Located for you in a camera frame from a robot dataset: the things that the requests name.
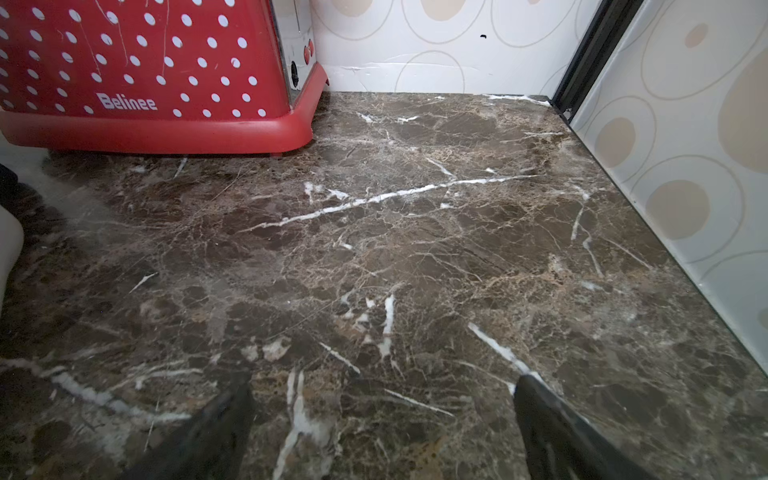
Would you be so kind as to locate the red polka dot toaster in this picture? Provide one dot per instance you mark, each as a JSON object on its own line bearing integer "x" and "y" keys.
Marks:
{"x": 159, "y": 77}

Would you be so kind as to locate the white hard shell suitcase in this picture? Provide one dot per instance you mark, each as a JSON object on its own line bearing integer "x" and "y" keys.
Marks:
{"x": 11, "y": 244}

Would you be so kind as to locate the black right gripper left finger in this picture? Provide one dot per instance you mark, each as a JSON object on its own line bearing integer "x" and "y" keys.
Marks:
{"x": 209, "y": 445}

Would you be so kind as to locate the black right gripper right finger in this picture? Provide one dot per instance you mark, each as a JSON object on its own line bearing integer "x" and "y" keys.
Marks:
{"x": 560, "y": 444}

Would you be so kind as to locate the black corner frame post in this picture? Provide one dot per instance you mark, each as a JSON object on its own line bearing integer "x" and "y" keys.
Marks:
{"x": 607, "y": 27}

